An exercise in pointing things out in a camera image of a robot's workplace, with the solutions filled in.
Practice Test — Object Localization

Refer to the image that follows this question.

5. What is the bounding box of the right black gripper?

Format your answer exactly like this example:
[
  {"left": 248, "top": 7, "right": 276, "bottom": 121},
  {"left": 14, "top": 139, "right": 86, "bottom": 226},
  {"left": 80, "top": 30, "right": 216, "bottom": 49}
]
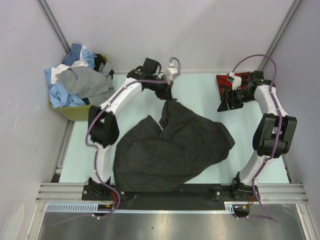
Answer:
[{"left": 217, "top": 87, "right": 257, "bottom": 112}]

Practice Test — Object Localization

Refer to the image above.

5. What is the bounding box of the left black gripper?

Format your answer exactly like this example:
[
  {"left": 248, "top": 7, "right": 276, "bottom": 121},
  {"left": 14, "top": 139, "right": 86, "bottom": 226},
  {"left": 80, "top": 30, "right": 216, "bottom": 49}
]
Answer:
[{"left": 149, "top": 75, "right": 175, "bottom": 102}]

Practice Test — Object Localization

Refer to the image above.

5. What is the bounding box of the dark pinstriped long sleeve shirt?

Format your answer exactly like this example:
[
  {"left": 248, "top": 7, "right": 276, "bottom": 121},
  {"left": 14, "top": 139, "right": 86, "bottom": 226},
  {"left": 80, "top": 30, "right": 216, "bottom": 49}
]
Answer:
[{"left": 113, "top": 98, "right": 235, "bottom": 192}]

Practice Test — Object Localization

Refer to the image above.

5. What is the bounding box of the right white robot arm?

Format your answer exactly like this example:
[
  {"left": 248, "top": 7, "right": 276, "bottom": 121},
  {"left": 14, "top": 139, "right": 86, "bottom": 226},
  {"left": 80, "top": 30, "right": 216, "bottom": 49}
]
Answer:
[{"left": 216, "top": 70, "right": 298, "bottom": 201}]

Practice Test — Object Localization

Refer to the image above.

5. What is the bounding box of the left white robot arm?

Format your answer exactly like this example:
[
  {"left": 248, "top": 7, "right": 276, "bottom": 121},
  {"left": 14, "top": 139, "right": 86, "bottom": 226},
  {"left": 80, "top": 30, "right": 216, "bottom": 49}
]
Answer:
[{"left": 82, "top": 57, "right": 181, "bottom": 200}]

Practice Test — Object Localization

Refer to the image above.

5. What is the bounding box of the red black plaid folded shirt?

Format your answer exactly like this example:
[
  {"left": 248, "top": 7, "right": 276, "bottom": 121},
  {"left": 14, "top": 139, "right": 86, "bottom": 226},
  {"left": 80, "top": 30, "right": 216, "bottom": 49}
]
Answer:
[{"left": 216, "top": 72, "right": 250, "bottom": 100}]

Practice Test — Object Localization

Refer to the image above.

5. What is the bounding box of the grey shirt in basket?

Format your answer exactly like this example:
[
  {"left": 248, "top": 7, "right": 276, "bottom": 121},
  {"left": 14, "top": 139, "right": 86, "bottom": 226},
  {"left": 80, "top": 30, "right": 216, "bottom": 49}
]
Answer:
[{"left": 56, "top": 66, "right": 115, "bottom": 106}]

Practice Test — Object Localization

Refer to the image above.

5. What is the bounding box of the black garment in basket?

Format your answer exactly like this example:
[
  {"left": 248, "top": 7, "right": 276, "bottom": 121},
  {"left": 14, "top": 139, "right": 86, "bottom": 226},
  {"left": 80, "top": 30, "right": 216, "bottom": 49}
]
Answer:
[{"left": 94, "top": 53, "right": 115, "bottom": 77}]

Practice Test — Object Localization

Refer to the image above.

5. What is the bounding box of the green laundry basket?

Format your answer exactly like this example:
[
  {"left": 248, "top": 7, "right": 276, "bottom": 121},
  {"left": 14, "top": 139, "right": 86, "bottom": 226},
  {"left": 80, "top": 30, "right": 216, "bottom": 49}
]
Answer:
[{"left": 47, "top": 54, "right": 109, "bottom": 122}]

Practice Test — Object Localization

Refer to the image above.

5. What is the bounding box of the white shirt in basket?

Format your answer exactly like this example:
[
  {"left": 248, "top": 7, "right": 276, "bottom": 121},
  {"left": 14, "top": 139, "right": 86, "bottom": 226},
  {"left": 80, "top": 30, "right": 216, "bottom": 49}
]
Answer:
[{"left": 51, "top": 46, "right": 96, "bottom": 85}]

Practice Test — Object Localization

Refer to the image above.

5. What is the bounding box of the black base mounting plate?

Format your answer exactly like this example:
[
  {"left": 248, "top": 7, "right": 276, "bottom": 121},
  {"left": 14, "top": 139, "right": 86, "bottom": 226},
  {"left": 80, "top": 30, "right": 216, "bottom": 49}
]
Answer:
[{"left": 81, "top": 183, "right": 258, "bottom": 214}]

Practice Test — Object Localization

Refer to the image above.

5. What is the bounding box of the blue checked shirt in basket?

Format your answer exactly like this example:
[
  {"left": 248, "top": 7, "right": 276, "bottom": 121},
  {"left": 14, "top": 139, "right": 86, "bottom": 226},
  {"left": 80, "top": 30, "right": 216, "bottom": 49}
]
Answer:
[{"left": 62, "top": 43, "right": 83, "bottom": 66}]

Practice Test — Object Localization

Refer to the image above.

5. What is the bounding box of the light blue shirt in basket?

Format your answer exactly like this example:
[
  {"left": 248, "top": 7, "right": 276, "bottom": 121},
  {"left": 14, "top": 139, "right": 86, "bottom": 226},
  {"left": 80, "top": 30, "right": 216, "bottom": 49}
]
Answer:
[{"left": 44, "top": 68, "right": 86, "bottom": 109}]

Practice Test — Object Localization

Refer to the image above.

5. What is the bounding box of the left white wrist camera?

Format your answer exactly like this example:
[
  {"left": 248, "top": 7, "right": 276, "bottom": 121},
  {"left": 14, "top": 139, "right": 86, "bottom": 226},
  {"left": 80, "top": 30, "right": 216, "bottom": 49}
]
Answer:
[{"left": 164, "top": 63, "right": 180, "bottom": 82}]

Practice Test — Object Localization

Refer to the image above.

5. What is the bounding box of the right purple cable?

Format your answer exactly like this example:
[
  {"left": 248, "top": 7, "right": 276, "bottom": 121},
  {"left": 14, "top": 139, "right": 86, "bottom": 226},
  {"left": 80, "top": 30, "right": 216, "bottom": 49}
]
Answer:
[{"left": 231, "top": 53, "right": 283, "bottom": 224}]

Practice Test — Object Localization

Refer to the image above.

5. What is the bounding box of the aluminium frame rail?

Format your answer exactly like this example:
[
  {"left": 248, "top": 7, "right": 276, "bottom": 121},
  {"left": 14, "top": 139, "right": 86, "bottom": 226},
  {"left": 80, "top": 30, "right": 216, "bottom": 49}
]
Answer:
[{"left": 35, "top": 183, "right": 309, "bottom": 204}]

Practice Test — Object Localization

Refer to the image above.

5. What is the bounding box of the right aluminium corner post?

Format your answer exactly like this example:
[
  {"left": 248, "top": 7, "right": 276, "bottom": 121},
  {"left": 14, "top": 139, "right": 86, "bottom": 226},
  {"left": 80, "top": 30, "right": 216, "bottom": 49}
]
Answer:
[{"left": 265, "top": 0, "right": 303, "bottom": 58}]

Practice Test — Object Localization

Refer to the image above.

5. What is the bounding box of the aluminium corner post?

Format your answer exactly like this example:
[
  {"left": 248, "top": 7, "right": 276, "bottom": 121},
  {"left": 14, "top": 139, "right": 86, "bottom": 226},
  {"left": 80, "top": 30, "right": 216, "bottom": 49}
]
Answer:
[
  {"left": 36, "top": 0, "right": 71, "bottom": 54},
  {"left": 265, "top": 0, "right": 303, "bottom": 58}
]

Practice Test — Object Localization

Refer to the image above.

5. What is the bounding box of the left aluminium corner post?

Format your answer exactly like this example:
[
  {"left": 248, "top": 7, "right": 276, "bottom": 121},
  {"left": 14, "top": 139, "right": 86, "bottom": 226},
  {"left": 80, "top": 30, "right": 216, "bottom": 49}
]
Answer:
[{"left": 36, "top": 0, "right": 71, "bottom": 54}]

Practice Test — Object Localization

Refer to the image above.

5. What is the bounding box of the white slotted cable duct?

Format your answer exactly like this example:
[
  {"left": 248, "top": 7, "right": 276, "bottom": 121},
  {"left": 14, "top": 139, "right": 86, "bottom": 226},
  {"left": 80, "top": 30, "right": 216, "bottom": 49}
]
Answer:
[{"left": 46, "top": 202, "right": 235, "bottom": 214}]

